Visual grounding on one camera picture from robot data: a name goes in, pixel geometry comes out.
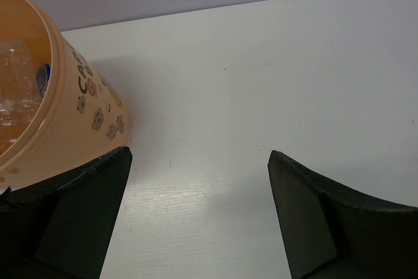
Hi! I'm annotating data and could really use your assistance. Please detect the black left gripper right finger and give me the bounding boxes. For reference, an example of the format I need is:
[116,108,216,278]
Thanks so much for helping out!
[268,151,417,278]

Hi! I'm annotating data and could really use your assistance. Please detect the crushed clear bottle blue cap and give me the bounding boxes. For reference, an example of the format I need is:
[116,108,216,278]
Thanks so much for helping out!
[35,64,51,98]

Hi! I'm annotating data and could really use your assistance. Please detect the orange plastic bin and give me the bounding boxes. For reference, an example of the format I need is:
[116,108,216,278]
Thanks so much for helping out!
[1,0,130,190]

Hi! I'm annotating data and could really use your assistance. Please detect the clear plastic bottle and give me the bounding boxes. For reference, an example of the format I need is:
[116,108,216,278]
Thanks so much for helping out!
[1,40,42,129]

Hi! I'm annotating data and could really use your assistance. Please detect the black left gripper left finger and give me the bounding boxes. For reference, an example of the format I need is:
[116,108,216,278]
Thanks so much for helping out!
[1,146,133,278]

